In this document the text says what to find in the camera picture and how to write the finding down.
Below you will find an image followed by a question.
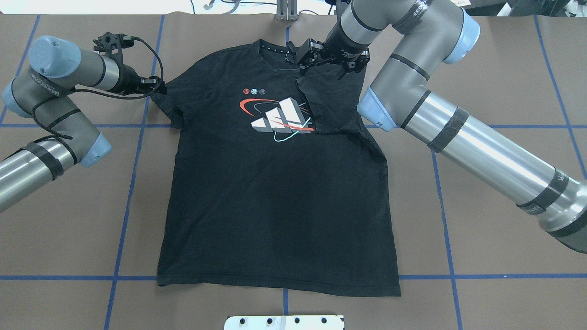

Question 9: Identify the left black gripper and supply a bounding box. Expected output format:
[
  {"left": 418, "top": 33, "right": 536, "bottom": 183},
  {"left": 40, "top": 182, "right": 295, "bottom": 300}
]
[{"left": 117, "top": 69, "right": 167, "bottom": 96}]

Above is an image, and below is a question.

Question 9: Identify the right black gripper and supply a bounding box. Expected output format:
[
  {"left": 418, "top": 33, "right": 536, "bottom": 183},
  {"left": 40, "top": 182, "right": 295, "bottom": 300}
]
[{"left": 285, "top": 39, "right": 370, "bottom": 81}]

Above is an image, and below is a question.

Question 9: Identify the black graphic t-shirt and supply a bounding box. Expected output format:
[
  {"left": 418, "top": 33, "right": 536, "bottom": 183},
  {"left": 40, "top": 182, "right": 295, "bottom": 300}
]
[{"left": 152, "top": 39, "right": 401, "bottom": 297}]

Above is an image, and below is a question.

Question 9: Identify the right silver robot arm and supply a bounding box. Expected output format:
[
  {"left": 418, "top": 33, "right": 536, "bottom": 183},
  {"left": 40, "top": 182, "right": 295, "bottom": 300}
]
[{"left": 286, "top": 0, "right": 587, "bottom": 253}]

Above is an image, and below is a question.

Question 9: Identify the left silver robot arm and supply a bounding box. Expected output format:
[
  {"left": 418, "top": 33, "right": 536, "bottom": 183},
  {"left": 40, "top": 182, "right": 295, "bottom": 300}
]
[{"left": 0, "top": 32, "right": 167, "bottom": 211}]

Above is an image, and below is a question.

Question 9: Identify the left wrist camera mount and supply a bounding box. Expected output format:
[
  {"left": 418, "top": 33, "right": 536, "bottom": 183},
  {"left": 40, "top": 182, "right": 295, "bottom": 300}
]
[{"left": 94, "top": 32, "right": 135, "bottom": 58}]

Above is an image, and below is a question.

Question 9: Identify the left black braided cable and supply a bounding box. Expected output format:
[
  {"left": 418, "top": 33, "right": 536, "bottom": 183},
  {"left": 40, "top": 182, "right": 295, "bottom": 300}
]
[{"left": 31, "top": 36, "right": 165, "bottom": 143}]

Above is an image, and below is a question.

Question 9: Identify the white camera stand base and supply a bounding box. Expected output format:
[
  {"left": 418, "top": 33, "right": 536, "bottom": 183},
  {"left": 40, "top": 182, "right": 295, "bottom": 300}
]
[{"left": 223, "top": 314, "right": 346, "bottom": 330}]

